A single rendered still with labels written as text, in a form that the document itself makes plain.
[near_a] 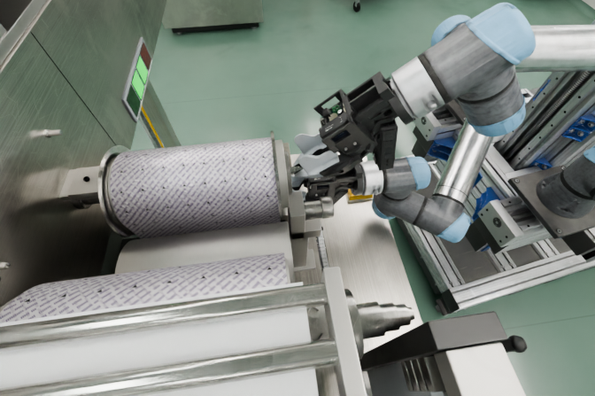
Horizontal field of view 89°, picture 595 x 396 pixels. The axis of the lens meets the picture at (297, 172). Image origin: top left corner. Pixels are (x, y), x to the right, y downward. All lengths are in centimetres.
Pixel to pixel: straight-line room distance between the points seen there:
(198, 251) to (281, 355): 30
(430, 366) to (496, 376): 4
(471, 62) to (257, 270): 34
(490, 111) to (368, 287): 50
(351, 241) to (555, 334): 144
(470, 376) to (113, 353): 23
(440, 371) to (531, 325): 179
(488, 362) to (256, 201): 33
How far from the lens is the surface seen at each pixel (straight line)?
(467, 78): 43
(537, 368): 201
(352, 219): 87
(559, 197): 123
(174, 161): 48
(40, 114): 56
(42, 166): 55
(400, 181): 68
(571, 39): 69
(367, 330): 33
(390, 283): 83
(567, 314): 218
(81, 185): 55
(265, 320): 24
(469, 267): 174
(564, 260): 200
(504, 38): 44
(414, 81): 43
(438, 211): 77
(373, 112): 44
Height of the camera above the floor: 167
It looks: 55 degrees down
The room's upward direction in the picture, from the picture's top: straight up
